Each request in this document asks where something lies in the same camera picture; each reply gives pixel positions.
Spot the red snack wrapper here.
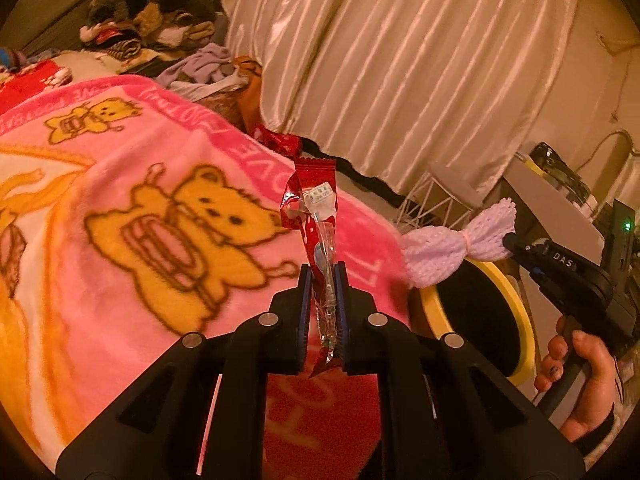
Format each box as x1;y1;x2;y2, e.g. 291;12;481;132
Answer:
279;156;341;378

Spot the red bag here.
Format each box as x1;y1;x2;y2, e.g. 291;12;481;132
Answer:
252;124;303;157

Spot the white cable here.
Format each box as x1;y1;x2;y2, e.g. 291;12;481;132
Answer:
575;130;636;176

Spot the white desk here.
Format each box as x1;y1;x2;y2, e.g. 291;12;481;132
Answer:
502;160;608;281

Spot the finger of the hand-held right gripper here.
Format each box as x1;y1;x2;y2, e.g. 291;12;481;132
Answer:
502;232;548;261
520;260;553;291

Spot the person's right forearm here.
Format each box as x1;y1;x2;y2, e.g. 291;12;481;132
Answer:
562;400;633;466

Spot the person's right hand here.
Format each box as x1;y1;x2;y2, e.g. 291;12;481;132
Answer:
534;316;619;443

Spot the orange bag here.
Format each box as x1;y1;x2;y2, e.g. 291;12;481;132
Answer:
232;55;266;131

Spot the lavender cloth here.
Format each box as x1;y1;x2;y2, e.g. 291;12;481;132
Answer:
157;42;233;86

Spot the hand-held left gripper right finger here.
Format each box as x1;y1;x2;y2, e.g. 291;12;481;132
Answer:
335;261;586;480

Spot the floral fabric bag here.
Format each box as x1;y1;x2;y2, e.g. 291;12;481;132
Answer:
172;77;251;131

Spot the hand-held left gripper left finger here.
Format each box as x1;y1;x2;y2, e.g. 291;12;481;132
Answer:
55;262;313;480

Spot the dark green patterned bag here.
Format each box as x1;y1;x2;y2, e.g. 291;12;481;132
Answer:
527;141;593;201

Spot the red floral cloth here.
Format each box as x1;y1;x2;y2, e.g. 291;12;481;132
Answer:
0;59;73;116

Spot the grey sofa back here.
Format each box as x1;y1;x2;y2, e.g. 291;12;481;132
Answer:
0;0;101;56

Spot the cream satin curtain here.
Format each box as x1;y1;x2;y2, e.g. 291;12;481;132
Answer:
220;0;583;201

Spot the white wire stool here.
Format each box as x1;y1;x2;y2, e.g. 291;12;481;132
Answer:
395;162;496;233

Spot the pile of clothes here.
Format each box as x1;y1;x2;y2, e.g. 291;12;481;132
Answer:
80;0;228;61

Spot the colourful patterned cloth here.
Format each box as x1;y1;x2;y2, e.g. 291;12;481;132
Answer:
0;45;26;73

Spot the yellow rimmed black bin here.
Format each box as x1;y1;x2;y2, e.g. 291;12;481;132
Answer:
407;257;538;386

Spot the pink printed blanket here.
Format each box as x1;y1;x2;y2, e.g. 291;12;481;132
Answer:
0;74;418;480

